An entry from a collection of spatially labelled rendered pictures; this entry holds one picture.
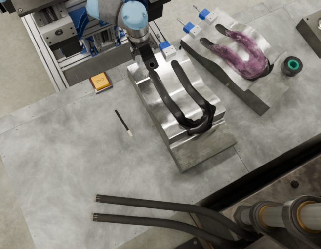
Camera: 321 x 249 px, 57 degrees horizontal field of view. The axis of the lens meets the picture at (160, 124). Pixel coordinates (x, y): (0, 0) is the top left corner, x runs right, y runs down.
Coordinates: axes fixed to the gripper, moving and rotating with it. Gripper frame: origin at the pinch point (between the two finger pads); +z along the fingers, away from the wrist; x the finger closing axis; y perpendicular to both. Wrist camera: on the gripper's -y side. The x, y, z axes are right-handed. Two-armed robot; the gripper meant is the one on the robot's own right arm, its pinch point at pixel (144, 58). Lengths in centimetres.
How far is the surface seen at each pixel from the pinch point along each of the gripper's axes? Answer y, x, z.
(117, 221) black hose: -53, 39, -3
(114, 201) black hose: -46, 37, -2
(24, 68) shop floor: 68, 73, 95
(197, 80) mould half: -17.7, -15.9, 5.4
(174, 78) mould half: -12.1, -7.4, 4.8
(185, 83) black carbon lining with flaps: -16.5, -10.8, 5.4
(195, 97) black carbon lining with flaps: -24.1, -10.8, 1.7
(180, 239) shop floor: -91, 27, 79
